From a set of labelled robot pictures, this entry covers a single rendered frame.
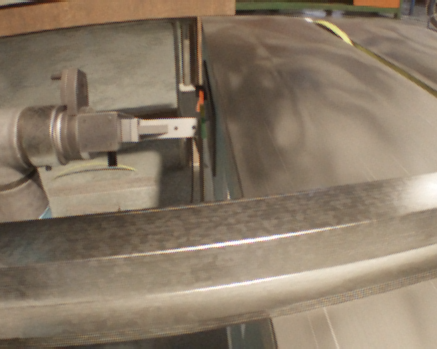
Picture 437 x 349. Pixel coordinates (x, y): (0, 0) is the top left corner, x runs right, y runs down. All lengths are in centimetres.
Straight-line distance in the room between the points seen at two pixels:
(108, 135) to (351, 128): 28
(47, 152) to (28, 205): 12
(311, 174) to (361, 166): 4
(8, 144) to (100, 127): 14
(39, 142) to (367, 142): 39
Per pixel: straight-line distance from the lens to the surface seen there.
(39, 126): 49
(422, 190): 18
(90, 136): 44
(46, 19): 98
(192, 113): 103
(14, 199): 56
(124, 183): 146
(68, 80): 49
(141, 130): 45
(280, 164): 22
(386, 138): 28
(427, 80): 48
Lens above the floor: 85
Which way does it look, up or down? 34 degrees down
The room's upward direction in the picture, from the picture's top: straight up
